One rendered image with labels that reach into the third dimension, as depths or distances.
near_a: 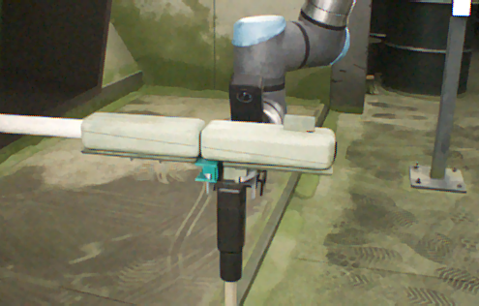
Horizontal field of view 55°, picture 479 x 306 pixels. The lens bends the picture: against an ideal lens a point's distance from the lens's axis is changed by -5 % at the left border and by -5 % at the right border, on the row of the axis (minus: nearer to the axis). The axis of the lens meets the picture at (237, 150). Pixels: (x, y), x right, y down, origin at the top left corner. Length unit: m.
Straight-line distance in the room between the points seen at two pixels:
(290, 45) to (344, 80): 1.79
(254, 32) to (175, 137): 0.30
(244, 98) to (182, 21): 2.14
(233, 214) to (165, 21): 2.30
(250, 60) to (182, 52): 2.01
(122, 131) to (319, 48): 0.44
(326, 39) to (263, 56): 0.14
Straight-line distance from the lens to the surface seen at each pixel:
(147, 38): 2.90
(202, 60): 2.78
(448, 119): 1.83
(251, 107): 0.68
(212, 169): 0.57
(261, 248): 1.30
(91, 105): 2.49
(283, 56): 0.84
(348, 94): 2.64
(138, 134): 0.58
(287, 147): 0.55
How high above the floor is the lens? 0.73
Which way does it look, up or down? 21 degrees down
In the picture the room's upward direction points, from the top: straight up
